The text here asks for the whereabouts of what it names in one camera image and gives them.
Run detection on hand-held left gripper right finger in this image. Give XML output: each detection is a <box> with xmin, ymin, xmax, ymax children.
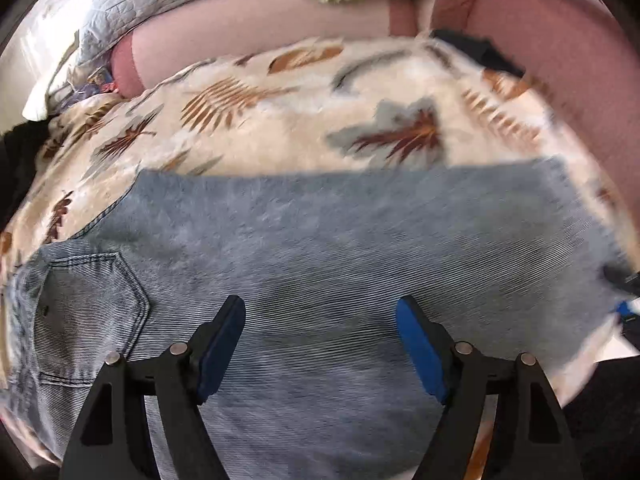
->
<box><xmin>396</xmin><ymin>296</ymin><xmax>585</xmax><ymax>480</ymax></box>

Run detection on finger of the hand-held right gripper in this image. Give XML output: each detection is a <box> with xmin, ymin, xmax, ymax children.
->
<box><xmin>614</xmin><ymin>299</ymin><xmax>640</xmax><ymax>352</ymax></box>
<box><xmin>602</xmin><ymin>262</ymin><xmax>640</xmax><ymax>297</ymax></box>

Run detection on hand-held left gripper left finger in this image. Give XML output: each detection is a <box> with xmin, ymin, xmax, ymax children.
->
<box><xmin>59</xmin><ymin>295</ymin><xmax>247</xmax><ymax>480</ymax></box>

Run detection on blue denim pants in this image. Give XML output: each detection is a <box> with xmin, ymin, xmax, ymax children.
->
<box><xmin>0</xmin><ymin>156</ymin><xmax>626</xmax><ymax>480</ymax></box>

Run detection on person's dark clothing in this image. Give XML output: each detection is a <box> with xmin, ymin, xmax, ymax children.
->
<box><xmin>560</xmin><ymin>345</ymin><xmax>640</xmax><ymax>480</ymax></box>

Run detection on leaf print fleece blanket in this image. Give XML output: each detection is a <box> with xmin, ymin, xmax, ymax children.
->
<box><xmin>0</xmin><ymin>35</ymin><xmax>626</xmax><ymax>411</ymax></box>

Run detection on pink sofa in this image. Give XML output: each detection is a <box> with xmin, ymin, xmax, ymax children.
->
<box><xmin>111</xmin><ymin>0</ymin><xmax>640</xmax><ymax>241</ymax></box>

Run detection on black cloth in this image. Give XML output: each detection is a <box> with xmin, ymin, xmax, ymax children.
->
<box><xmin>430</xmin><ymin>29</ymin><xmax>526</xmax><ymax>78</ymax></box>

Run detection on dark cloth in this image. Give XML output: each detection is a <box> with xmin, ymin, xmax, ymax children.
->
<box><xmin>0</xmin><ymin>120</ymin><xmax>51</xmax><ymax>231</ymax></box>

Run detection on colourful printed cloth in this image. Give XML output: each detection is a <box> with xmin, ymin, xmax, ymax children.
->
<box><xmin>70</xmin><ymin>67</ymin><xmax>121</xmax><ymax>103</ymax></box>

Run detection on white cloth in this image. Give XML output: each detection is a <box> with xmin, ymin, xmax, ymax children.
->
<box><xmin>25</xmin><ymin>30</ymin><xmax>81</xmax><ymax>121</ymax></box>

